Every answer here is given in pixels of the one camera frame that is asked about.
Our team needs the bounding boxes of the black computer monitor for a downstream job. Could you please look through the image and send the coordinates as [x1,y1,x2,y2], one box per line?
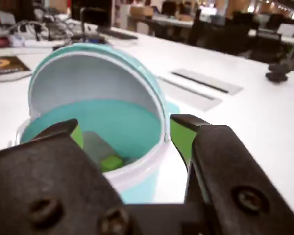
[71,0,113,28]

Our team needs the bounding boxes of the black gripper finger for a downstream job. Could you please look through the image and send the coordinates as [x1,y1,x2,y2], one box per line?
[0,118,136,235]
[170,113,294,235]

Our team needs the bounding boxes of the tangled desk cables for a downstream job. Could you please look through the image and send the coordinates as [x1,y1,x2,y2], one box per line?
[4,20,73,42]

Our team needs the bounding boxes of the green lego block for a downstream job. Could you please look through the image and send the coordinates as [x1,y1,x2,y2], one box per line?
[99,155,124,173]

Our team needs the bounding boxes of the teal whale-shaped bin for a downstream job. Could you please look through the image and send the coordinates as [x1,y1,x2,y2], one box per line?
[14,43,181,204]

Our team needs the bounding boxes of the cardboard box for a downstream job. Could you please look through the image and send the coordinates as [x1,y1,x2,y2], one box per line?
[130,5,154,18]

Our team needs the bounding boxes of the black knobbed stand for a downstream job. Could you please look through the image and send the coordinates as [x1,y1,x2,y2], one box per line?
[265,62,291,84]

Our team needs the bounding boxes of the black office chair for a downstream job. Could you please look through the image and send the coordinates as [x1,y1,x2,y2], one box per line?
[188,9,251,55]
[249,14,294,65]

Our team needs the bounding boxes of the dark book with gold logo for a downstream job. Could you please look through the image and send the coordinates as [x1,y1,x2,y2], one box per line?
[0,55,31,77]

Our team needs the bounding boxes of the black keyboard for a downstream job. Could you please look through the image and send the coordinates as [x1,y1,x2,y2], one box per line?
[97,26,139,40]

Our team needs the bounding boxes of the white laptop lid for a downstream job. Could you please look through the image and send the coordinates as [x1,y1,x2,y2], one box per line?
[276,23,294,37]

